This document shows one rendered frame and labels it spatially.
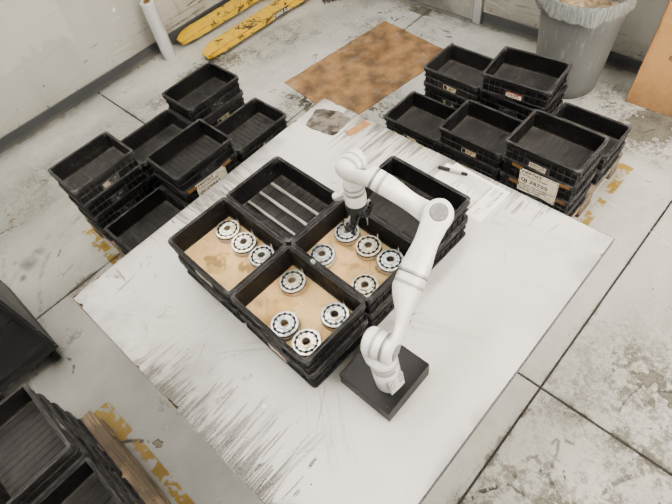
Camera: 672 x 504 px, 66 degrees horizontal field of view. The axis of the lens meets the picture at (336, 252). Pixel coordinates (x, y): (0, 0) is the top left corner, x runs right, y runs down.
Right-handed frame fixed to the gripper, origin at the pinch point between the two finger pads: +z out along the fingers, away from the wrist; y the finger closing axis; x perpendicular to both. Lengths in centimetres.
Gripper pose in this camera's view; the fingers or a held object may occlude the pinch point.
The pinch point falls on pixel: (359, 226)
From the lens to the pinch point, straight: 187.4
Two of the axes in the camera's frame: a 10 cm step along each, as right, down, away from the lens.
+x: -7.3, -4.9, 4.8
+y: 6.7, -6.4, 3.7
